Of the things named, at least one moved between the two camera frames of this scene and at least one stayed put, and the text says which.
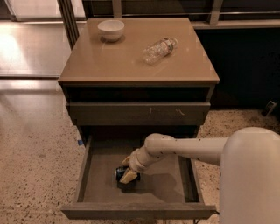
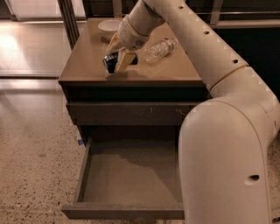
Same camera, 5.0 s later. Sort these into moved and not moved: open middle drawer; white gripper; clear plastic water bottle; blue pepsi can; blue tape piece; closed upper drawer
Moved: blue pepsi can; white gripper
Not moved: blue tape piece; open middle drawer; closed upper drawer; clear plastic water bottle
